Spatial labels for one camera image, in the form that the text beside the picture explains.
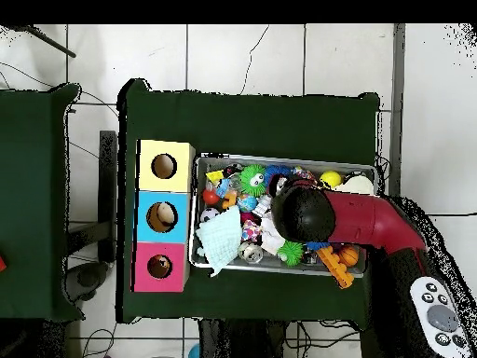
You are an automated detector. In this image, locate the light blue muslin cloth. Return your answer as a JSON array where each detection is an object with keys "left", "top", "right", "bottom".
[{"left": 195, "top": 204, "right": 243, "bottom": 278}]

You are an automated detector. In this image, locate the orange brown plush toy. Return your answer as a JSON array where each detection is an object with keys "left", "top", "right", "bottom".
[{"left": 150, "top": 255, "right": 171, "bottom": 275}]

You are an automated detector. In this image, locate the orange plastic toy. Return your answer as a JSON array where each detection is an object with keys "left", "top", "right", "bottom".
[{"left": 317, "top": 245, "right": 355, "bottom": 290}]

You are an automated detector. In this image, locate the cream muslin cloth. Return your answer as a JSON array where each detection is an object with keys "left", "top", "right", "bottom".
[{"left": 334, "top": 174, "right": 375, "bottom": 196}]

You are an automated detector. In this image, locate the wooden box with three holes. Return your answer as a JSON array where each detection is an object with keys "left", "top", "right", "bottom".
[{"left": 130, "top": 139, "right": 197, "bottom": 294}]

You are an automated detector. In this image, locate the green spiky toy with eyes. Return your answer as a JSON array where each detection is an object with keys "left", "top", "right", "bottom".
[{"left": 239, "top": 163, "right": 267, "bottom": 197}]

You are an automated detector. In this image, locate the black white soccer ball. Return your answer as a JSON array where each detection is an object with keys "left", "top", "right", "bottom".
[{"left": 199, "top": 207, "right": 221, "bottom": 224}]

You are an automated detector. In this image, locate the green spiky ball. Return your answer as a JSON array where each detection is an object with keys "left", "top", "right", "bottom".
[{"left": 277, "top": 240, "right": 305, "bottom": 268}]

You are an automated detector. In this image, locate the yellow ball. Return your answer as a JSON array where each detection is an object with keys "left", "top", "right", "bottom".
[{"left": 319, "top": 170, "right": 343, "bottom": 188}]

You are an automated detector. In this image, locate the small orange basketball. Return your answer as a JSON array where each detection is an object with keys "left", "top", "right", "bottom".
[{"left": 337, "top": 243, "right": 360, "bottom": 269}]

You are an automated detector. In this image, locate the black stand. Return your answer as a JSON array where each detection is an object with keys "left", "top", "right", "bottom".
[{"left": 98, "top": 130, "right": 118, "bottom": 262}]

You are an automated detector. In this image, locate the grey plastic base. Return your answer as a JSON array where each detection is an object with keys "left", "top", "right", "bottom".
[{"left": 64, "top": 260, "right": 110, "bottom": 304}]

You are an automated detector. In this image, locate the dark green side tablecloth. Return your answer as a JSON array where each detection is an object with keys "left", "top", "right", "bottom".
[{"left": 0, "top": 82, "right": 85, "bottom": 323}]

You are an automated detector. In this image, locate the dark thin rod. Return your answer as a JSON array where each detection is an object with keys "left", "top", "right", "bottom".
[{"left": 10, "top": 23, "right": 77, "bottom": 60}]

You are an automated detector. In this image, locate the shallow wire mesh bin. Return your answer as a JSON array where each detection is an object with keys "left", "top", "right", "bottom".
[{"left": 187, "top": 151, "right": 376, "bottom": 279}]

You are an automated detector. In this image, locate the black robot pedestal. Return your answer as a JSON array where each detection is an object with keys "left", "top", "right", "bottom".
[{"left": 198, "top": 318, "right": 288, "bottom": 358}]

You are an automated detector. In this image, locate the black floor cable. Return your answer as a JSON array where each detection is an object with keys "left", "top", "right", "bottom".
[{"left": 428, "top": 211, "right": 477, "bottom": 218}]

